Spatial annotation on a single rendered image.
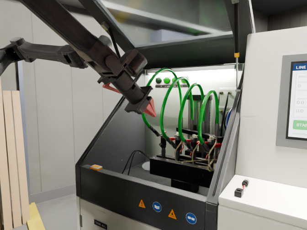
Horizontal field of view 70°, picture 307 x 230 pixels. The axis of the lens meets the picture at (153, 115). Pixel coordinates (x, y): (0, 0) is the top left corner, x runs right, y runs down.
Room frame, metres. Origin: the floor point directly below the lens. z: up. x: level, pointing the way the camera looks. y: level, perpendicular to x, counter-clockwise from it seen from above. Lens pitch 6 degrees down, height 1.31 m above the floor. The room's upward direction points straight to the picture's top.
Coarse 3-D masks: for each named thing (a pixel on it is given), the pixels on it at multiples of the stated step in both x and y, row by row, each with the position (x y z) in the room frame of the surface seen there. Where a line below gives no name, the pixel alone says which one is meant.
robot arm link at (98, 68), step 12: (24, 0) 0.50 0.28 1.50; (36, 0) 0.50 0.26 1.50; (48, 0) 0.52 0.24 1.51; (36, 12) 0.51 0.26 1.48; (48, 12) 0.52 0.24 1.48; (60, 12) 0.53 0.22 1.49; (48, 24) 0.53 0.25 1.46; (60, 24) 0.53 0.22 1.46; (72, 24) 0.55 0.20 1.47; (60, 36) 0.56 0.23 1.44; (72, 36) 0.55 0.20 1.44; (84, 36) 0.57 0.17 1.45; (84, 48) 0.57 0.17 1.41; (96, 48) 0.58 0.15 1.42; (108, 48) 0.60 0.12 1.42; (96, 60) 0.58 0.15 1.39; (108, 72) 0.62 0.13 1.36
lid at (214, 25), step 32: (96, 0) 1.09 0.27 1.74; (128, 0) 1.04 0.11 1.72; (160, 0) 0.99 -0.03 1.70; (192, 0) 0.94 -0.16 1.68; (224, 0) 0.88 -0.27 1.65; (128, 32) 1.23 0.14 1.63; (160, 32) 1.16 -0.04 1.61; (192, 32) 1.10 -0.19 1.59; (224, 32) 1.04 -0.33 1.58; (160, 64) 1.39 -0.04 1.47; (192, 64) 1.30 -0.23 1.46; (224, 64) 1.20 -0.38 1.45
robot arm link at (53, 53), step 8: (16, 40) 0.98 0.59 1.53; (24, 40) 1.00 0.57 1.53; (24, 48) 0.97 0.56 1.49; (32, 48) 0.94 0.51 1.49; (40, 48) 0.92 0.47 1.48; (48, 48) 0.90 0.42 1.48; (56, 48) 0.88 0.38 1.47; (64, 48) 0.84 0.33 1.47; (24, 56) 1.01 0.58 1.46; (32, 56) 0.96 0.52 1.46; (40, 56) 0.93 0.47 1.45; (48, 56) 0.89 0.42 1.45; (56, 56) 0.86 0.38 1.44; (64, 56) 0.84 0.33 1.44; (72, 56) 0.81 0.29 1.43; (72, 64) 0.84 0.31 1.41; (80, 64) 0.83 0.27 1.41
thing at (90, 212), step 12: (84, 204) 1.00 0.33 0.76; (96, 204) 0.96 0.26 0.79; (84, 216) 1.00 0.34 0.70; (96, 216) 0.96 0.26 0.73; (108, 216) 0.91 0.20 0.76; (120, 216) 0.88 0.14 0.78; (84, 228) 1.01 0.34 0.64; (96, 228) 0.96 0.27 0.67; (108, 228) 0.92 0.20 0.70; (120, 228) 0.88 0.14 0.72; (132, 228) 0.84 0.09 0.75; (144, 228) 0.81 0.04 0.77; (156, 228) 0.78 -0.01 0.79
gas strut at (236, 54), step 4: (236, 4) 0.86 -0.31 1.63; (236, 8) 0.87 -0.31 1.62; (236, 12) 0.87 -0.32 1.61; (236, 16) 0.88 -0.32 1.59; (236, 20) 0.88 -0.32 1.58; (236, 24) 0.89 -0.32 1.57; (236, 28) 0.89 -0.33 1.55; (236, 32) 0.90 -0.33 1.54; (236, 36) 0.91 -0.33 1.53; (236, 40) 0.91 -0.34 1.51; (236, 44) 0.92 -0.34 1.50; (236, 48) 0.92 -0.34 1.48; (236, 52) 0.93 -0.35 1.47; (236, 56) 0.94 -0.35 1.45; (236, 60) 0.95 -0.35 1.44; (236, 64) 0.96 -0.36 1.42; (236, 68) 0.96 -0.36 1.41; (236, 72) 0.97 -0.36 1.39; (236, 76) 0.98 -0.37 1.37; (236, 80) 0.99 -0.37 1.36; (236, 84) 0.99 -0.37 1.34; (236, 88) 1.00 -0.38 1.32; (236, 92) 1.00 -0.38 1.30
